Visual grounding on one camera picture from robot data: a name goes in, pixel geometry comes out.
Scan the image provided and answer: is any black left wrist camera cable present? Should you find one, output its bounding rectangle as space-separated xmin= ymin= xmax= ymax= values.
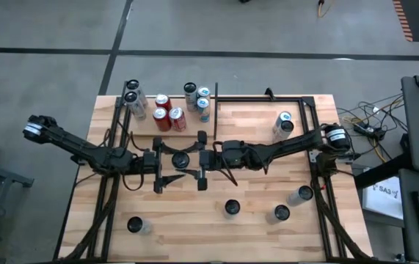
xmin=120 ymin=130 xmax=147 ymax=192

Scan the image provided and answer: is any red Coca-Cola can white script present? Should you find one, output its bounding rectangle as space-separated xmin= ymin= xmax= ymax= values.
xmin=168 ymin=106 xmax=188 ymax=133

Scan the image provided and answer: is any grey metal side table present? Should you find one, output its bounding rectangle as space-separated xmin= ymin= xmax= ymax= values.
xmin=0 ymin=157 xmax=35 ymax=264

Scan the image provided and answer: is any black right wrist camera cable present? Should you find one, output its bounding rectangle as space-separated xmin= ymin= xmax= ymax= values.
xmin=212 ymin=141 xmax=269 ymax=187

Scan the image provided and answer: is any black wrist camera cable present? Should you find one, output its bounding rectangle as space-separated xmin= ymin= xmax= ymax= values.
xmin=120 ymin=130 xmax=147 ymax=192
xmin=212 ymin=141 xmax=269 ymax=187

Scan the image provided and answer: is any black cable adapter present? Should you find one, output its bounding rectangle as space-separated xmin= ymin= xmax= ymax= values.
xmin=340 ymin=150 xmax=361 ymax=163

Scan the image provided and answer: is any black desk leg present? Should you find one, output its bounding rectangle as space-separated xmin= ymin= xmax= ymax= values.
xmin=354 ymin=152 xmax=407 ymax=190

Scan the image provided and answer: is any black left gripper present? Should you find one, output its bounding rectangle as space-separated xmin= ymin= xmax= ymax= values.
xmin=135 ymin=136 xmax=186 ymax=194

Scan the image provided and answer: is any white paper sheet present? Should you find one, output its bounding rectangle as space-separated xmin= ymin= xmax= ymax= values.
xmin=361 ymin=175 xmax=404 ymax=221

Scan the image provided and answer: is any black braided cable sleeve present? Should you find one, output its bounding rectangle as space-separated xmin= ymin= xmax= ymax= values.
xmin=313 ymin=183 xmax=374 ymax=262
xmin=60 ymin=197 xmax=120 ymax=262

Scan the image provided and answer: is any silver Celsius Arctic Vibe can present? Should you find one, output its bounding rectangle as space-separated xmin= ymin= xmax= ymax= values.
xmin=183 ymin=81 xmax=199 ymax=113
xmin=223 ymin=199 xmax=242 ymax=221

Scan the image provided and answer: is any raised wooden shelf board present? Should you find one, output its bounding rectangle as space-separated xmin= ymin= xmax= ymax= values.
xmin=128 ymin=95 xmax=218 ymax=138

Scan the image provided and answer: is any black power strip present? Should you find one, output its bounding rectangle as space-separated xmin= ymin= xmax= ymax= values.
xmin=353 ymin=122 xmax=387 ymax=142

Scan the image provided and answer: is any yellow floor cable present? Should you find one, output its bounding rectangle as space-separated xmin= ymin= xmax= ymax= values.
xmin=340 ymin=95 xmax=404 ymax=164
xmin=317 ymin=0 xmax=337 ymax=18

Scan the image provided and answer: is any red zero sugar cola can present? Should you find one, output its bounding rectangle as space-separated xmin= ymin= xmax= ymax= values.
xmin=152 ymin=106 xmax=172 ymax=133

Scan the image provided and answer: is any black aluminium table frame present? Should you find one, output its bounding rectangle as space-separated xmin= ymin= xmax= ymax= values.
xmin=84 ymin=81 xmax=348 ymax=262

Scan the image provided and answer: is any silver slim can green print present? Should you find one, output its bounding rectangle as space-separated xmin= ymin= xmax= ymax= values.
xmin=125 ymin=79 xmax=147 ymax=106

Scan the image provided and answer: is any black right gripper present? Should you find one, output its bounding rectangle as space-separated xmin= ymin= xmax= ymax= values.
xmin=175 ymin=130 xmax=249 ymax=191

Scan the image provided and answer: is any silver slim can black lid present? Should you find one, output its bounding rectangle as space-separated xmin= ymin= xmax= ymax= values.
xmin=285 ymin=185 xmax=315 ymax=208
xmin=265 ymin=204 xmax=291 ymax=226
xmin=123 ymin=91 xmax=147 ymax=121
xmin=126 ymin=216 xmax=154 ymax=235

